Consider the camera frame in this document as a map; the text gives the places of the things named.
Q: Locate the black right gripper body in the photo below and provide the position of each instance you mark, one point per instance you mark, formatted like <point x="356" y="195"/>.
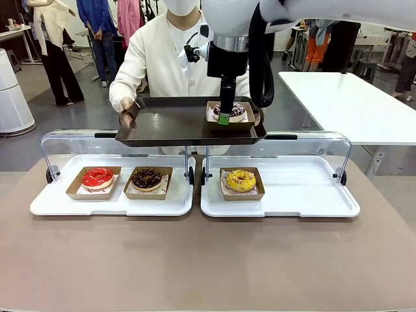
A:
<point x="227" y="63"/>

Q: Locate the dark brown serving tray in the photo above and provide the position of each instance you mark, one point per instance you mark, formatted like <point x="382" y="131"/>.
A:
<point x="169" y="123"/>

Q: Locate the chocolate sprinkled donut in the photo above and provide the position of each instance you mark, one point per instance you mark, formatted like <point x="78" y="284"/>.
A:
<point x="146" y="195"/>
<point x="146" y="178"/>

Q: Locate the person's right forearm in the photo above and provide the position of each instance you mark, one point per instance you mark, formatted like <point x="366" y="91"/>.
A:
<point x="125" y="83"/>

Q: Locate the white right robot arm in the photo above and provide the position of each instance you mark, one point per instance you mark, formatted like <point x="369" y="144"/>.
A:
<point x="318" y="8"/>

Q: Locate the person in cream cardigan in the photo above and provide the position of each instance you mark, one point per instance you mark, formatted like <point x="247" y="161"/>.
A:
<point x="156" y="58"/>

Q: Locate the yellow sprinkled donut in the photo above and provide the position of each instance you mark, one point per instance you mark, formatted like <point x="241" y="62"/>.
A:
<point x="241" y="181"/>

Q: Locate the person in orange shorts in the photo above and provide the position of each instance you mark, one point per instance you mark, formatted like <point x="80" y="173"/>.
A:
<point x="317" y="48"/>

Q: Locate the yellow glazed donut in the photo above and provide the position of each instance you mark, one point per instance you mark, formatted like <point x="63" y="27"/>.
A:
<point x="242" y="196"/>

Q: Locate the person in black clothes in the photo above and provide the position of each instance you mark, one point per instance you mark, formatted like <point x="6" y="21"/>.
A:
<point x="341" y="45"/>

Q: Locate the person in blue top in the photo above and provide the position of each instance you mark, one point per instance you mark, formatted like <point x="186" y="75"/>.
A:
<point x="97" y="16"/>

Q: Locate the red glazed donut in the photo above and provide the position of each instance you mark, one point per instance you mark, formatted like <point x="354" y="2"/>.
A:
<point x="91" y="196"/>
<point x="97" y="178"/>

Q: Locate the person's left hand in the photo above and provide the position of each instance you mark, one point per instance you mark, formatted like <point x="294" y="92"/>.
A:
<point x="260" y="117"/>

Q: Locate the person's right hand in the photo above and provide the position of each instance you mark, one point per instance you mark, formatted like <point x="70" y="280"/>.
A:
<point x="125" y="107"/>

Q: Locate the clear display lid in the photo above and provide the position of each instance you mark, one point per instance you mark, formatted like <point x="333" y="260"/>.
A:
<point x="292" y="148"/>
<point x="71" y="143"/>

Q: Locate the mannequin in pink garment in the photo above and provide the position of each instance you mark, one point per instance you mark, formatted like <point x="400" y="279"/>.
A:
<point x="128" y="19"/>

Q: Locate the white side table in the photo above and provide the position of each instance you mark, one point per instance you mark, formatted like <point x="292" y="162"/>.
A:
<point x="341" y="104"/>

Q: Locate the white display tray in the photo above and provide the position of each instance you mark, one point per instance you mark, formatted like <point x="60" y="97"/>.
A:
<point x="152" y="208"/>
<point x="292" y="195"/>

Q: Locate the mannequin in cream jacket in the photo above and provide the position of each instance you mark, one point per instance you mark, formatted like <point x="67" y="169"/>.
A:
<point x="52" y="29"/>

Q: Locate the white desk with metal legs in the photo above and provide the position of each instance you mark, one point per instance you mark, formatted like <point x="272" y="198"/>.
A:
<point x="16" y="32"/>

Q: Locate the white air purifier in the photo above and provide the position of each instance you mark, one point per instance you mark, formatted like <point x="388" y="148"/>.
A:
<point x="13" y="97"/>

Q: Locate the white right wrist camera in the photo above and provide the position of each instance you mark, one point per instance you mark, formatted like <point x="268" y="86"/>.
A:
<point x="203" y="48"/>

